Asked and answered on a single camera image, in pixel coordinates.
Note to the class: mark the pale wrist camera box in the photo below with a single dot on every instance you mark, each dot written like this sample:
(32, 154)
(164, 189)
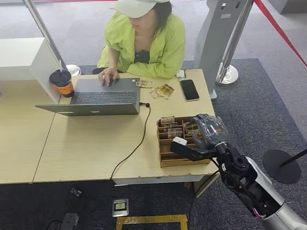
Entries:
(180, 141)

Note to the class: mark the wooden table leg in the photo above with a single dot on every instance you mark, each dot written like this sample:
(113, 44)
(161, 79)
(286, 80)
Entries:
(203, 187)

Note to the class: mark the chrome stanchion pole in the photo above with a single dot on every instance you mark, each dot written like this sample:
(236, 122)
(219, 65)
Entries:
(45, 33)
(234, 41)

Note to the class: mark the person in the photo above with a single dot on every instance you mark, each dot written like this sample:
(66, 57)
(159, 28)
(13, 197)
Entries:
(153, 44)

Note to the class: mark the grey block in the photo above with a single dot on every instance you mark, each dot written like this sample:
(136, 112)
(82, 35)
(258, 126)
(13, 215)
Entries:
(287, 5)

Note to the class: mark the grey laptop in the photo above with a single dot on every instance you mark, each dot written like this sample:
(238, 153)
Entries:
(103, 98)

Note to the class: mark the black thin pole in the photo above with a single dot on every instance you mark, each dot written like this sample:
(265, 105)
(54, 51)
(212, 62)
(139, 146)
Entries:
(293, 157)

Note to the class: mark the black coffee cup orange sleeve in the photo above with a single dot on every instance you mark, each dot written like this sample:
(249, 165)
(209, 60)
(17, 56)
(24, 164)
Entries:
(63, 83)

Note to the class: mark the black round floor base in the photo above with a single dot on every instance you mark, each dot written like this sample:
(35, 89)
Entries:
(280, 168)

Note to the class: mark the small white case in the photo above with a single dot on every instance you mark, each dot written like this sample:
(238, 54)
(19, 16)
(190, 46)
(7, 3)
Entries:
(180, 74)

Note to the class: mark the grey power adapter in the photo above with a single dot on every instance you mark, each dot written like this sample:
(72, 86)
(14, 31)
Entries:
(69, 221)

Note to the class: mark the silver floor socket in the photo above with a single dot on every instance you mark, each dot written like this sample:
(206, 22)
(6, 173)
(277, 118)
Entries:
(120, 207)

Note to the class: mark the chrome stanchion base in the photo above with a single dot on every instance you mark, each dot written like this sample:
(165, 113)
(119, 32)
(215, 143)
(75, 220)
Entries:
(74, 70)
(231, 76)

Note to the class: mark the wooden card holder box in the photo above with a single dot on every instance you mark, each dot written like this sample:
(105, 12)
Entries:
(168, 152)

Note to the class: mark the black smartphone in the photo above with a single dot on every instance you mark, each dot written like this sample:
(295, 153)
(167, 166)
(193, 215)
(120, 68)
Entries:
(189, 89)

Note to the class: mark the silver black robot right arm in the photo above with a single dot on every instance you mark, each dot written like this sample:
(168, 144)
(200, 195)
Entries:
(254, 184)

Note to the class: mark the person's right hand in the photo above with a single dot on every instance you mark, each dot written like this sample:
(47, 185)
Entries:
(108, 76)

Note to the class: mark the grey kiosk stand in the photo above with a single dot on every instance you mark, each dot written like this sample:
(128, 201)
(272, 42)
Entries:
(213, 41)

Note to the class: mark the person's right forearm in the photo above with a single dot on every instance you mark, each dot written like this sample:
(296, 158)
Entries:
(113, 58)

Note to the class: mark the small black device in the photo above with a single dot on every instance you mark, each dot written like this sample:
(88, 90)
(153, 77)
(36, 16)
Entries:
(75, 192)

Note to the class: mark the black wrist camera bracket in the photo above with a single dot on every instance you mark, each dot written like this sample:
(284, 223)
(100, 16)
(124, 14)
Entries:
(191, 153)

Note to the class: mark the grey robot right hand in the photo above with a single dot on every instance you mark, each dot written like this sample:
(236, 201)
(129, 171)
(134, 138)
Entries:
(212, 130)

